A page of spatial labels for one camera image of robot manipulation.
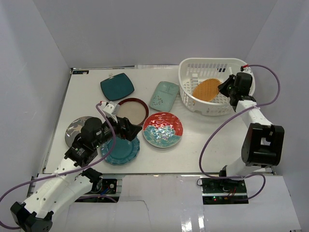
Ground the silver metallic round plate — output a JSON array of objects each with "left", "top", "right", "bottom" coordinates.
[{"left": 65, "top": 116, "right": 92, "bottom": 147}]

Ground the dark teal square plate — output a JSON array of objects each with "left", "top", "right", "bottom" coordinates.
[{"left": 100, "top": 73, "right": 135, "bottom": 101}]

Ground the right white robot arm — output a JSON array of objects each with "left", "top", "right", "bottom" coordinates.
[{"left": 218, "top": 72, "right": 284, "bottom": 193}]

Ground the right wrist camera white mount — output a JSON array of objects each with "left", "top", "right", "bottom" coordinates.
[{"left": 240, "top": 64, "right": 253, "bottom": 74}]

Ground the white plastic dish bin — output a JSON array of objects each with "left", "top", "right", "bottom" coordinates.
[{"left": 178, "top": 58, "right": 246, "bottom": 116}]

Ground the teal scalloped round plate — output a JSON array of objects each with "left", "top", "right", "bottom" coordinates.
[{"left": 105, "top": 137, "right": 140, "bottom": 166}]

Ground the light blue rectangular plate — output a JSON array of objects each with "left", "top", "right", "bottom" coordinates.
[{"left": 149, "top": 81, "right": 179, "bottom": 112}]

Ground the beige plate with maroon rim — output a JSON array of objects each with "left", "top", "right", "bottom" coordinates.
[{"left": 117, "top": 98, "right": 149, "bottom": 126}]

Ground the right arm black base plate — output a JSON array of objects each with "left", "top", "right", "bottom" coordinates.
[{"left": 197, "top": 178, "right": 249, "bottom": 205}]

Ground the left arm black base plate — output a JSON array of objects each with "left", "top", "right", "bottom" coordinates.
[{"left": 90, "top": 179, "right": 117, "bottom": 195}]

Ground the red and teal wave plate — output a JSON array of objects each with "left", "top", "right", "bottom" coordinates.
[{"left": 142, "top": 112, "right": 183, "bottom": 148}]

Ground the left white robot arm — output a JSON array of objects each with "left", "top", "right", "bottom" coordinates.
[{"left": 10, "top": 117, "right": 142, "bottom": 232}]

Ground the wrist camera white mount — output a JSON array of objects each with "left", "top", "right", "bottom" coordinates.
[
  {"left": 240, "top": 64, "right": 253, "bottom": 74},
  {"left": 99, "top": 101, "right": 120, "bottom": 122}
]

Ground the orange woven round plate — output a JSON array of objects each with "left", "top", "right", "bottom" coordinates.
[{"left": 192, "top": 78, "right": 221, "bottom": 102}]

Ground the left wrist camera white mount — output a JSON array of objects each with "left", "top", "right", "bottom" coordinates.
[{"left": 99, "top": 101, "right": 120, "bottom": 122}]

